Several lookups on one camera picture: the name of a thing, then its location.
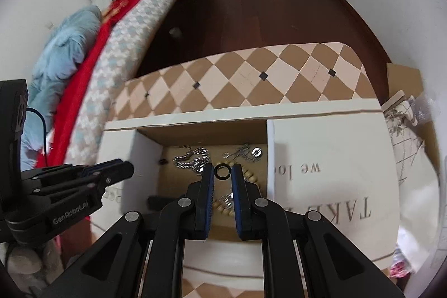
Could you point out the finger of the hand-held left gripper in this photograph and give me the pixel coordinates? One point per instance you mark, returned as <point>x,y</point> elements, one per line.
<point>108,177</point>
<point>104,165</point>

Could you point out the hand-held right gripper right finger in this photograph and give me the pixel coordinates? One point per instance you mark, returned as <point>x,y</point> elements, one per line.
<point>236,200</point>

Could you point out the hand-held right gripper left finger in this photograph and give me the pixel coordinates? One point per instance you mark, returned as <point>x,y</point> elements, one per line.
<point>209,200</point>

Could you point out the black fitness band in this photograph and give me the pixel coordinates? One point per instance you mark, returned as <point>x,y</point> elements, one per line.
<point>157,203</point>

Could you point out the white cardboard box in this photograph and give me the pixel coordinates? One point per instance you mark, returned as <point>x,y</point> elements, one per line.
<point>202,132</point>

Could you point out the checkered printed tablecloth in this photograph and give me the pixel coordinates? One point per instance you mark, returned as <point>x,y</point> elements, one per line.
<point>331,144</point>

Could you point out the light blue quilt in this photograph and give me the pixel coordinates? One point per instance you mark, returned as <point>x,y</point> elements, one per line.
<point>63,50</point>

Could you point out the small grey floor object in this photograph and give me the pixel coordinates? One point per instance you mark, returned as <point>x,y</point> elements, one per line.
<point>174,32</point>

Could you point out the cream floral cloth bag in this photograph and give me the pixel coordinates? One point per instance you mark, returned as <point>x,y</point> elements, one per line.
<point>401,123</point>

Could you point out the flat brown cardboard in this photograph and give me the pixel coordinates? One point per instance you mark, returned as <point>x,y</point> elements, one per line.
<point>405,78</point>

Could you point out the clear plastic wrap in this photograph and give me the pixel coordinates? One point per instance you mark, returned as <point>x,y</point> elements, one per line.
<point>424,107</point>

